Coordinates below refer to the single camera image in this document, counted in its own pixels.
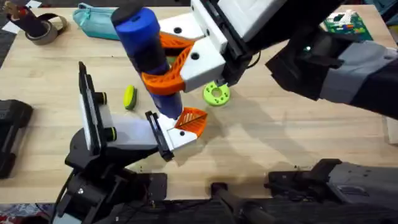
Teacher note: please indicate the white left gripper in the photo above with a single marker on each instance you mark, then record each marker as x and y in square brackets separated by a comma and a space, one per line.
[133, 133]

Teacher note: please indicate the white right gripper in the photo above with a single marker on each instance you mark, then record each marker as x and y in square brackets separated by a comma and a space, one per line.
[239, 18]

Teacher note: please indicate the blue electric screwdriver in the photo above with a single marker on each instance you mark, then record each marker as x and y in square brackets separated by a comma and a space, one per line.
[143, 40]

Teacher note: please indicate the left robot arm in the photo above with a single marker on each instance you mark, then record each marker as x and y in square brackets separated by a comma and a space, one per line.
[93, 186]

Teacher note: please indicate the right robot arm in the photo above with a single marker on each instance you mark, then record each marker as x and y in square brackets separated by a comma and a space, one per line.
[373, 84]

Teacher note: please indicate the yellow-green toy vegetable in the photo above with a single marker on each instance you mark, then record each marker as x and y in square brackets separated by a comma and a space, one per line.
[130, 97]

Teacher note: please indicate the green disc with holes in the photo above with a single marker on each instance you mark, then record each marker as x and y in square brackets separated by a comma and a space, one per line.
[211, 96]

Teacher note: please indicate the black left wrist plate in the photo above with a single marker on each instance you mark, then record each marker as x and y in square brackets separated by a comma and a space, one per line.
[88, 105]

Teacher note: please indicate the teal zip pouch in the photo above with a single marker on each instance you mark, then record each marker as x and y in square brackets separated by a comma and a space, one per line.
[93, 21]

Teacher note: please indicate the brown tape roll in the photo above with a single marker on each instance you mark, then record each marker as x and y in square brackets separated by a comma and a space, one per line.
[46, 35]

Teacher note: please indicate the green board with toy blocks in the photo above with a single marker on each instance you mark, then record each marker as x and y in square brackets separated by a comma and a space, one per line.
[348, 26]

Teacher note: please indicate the black box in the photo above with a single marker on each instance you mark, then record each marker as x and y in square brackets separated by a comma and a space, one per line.
[12, 133]

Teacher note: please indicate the pale box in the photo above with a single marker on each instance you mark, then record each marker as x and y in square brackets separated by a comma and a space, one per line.
[392, 130]

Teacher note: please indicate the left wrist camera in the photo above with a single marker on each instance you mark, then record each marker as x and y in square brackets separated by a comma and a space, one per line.
[107, 119]

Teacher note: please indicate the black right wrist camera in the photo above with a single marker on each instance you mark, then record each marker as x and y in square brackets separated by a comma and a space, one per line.
[298, 68]

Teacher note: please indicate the black rail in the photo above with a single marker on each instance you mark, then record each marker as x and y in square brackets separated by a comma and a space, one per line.
[295, 213]

